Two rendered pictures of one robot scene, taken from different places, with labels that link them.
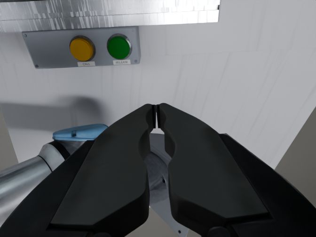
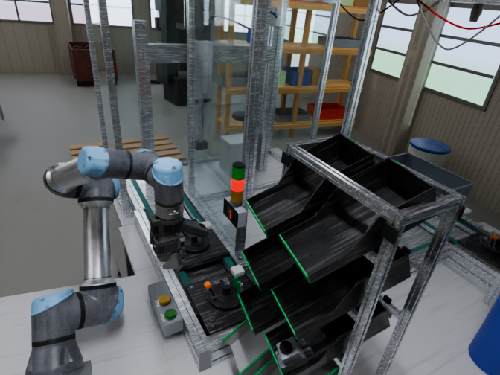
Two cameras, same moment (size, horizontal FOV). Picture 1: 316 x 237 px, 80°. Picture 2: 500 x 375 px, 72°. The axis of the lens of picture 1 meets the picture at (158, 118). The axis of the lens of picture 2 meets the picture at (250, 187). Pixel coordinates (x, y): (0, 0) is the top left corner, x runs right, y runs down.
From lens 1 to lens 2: 104 cm
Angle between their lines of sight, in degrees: 80
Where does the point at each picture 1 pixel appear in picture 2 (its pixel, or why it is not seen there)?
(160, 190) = (59, 358)
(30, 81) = (129, 292)
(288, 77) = not seen: outside the picture
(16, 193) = (106, 260)
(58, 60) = (155, 292)
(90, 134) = (121, 299)
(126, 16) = (186, 314)
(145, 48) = (168, 345)
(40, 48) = (159, 286)
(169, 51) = (170, 360)
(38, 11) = (175, 284)
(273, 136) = not seen: outside the picture
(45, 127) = not seen: hidden behind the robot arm
